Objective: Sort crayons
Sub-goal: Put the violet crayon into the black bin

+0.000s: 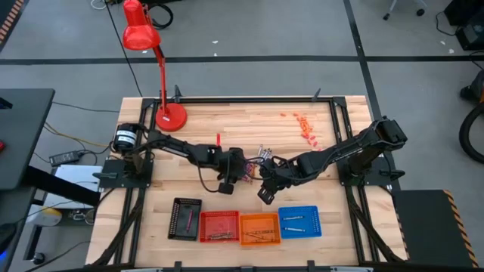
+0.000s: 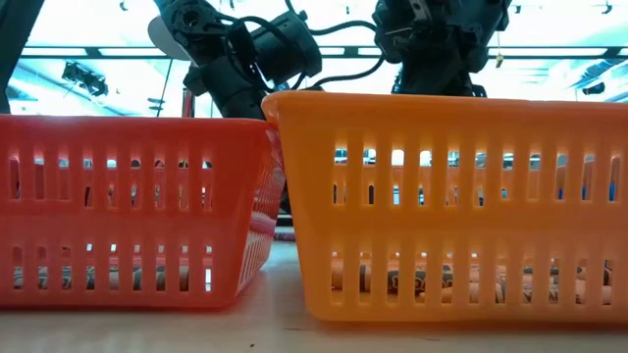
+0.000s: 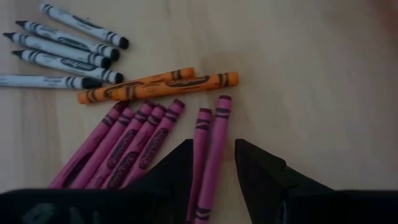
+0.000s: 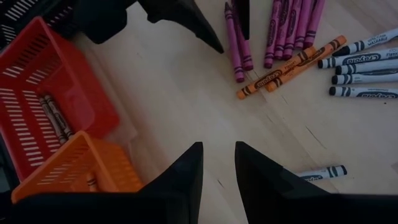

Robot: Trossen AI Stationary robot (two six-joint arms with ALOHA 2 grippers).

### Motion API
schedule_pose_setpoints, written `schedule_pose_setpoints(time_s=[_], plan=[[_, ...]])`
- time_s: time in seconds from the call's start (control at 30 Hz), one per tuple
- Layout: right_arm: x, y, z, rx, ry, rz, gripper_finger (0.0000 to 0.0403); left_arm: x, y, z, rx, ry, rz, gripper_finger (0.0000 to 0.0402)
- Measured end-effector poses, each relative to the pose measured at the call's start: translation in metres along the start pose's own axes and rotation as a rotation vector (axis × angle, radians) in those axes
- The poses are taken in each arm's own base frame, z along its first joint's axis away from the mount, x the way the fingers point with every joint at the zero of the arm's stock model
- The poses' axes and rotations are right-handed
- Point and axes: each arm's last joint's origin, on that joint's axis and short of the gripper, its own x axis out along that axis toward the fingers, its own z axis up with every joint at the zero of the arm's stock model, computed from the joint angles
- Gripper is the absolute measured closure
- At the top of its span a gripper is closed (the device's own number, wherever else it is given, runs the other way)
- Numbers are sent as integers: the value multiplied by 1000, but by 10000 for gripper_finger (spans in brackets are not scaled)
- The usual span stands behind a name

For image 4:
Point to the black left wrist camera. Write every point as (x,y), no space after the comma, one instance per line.
(102,21)

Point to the purple crayon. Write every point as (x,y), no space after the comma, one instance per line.
(245,53)
(234,46)
(314,25)
(303,25)
(272,37)
(291,31)
(282,34)

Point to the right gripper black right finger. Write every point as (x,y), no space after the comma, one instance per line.
(273,199)

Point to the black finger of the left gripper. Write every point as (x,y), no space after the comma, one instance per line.
(186,12)
(244,15)

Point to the black slotted plastic basket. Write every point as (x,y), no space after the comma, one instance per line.
(25,15)

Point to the orange slotted plastic basket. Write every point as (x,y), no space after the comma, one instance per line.
(112,168)

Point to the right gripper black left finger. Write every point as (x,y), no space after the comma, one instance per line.
(174,199)

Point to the red slotted plastic basket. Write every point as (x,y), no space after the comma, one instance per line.
(71,93)

